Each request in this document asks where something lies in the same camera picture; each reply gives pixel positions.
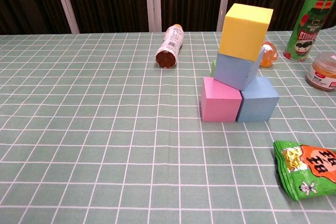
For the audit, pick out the orange drink bottle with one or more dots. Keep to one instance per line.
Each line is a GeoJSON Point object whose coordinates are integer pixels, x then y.
{"type": "Point", "coordinates": [269, 54]}

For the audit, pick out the green foam cube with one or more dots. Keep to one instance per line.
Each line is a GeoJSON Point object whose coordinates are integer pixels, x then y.
{"type": "Point", "coordinates": [213, 69]}

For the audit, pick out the pink foam cube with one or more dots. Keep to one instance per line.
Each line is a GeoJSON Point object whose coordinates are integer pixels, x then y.
{"type": "Point", "coordinates": [220, 103]}

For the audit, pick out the green Pringles can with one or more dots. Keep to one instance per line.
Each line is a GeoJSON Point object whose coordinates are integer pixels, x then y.
{"type": "Point", "coordinates": [307, 24]}

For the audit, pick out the white label milk tea bottle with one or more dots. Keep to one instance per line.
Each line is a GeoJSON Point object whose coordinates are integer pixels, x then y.
{"type": "Point", "coordinates": [170, 44]}

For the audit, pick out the green snack bag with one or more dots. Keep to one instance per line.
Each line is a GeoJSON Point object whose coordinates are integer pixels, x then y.
{"type": "Point", "coordinates": [307, 171]}

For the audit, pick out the yellow foam cube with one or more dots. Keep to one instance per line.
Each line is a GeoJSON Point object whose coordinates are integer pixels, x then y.
{"type": "Point", "coordinates": [244, 32]}

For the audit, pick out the green checkered tablecloth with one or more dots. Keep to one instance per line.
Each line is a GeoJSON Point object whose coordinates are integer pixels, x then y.
{"type": "Point", "coordinates": [92, 142]}

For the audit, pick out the clear plastic snack jar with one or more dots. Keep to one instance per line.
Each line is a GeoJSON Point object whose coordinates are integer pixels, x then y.
{"type": "Point", "coordinates": [321, 74]}

